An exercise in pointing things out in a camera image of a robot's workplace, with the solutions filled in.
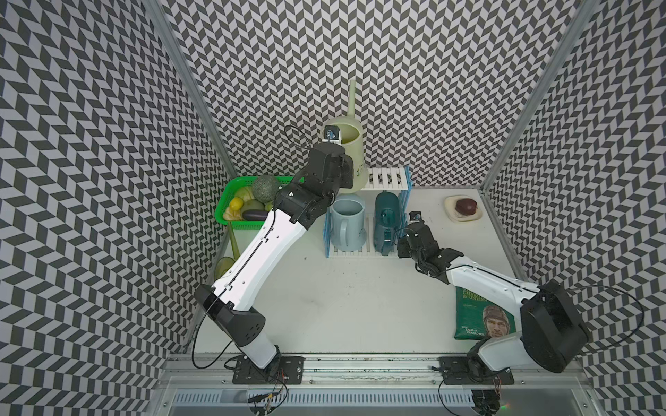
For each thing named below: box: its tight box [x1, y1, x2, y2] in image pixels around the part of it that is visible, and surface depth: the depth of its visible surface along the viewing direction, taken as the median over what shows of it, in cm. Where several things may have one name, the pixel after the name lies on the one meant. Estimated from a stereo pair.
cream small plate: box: [444, 195, 484, 222], surface depth 111 cm
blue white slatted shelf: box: [323, 164, 414, 259], surface depth 88 cm
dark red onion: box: [455, 198, 478, 216], surface depth 108 cm
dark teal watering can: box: [373, 191, 400, 256], surface depth 87 cm
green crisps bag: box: [454, 286, 516, 340], surface depth 80 cm
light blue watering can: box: [331, 193, 368, 252], surface depth 86 cm
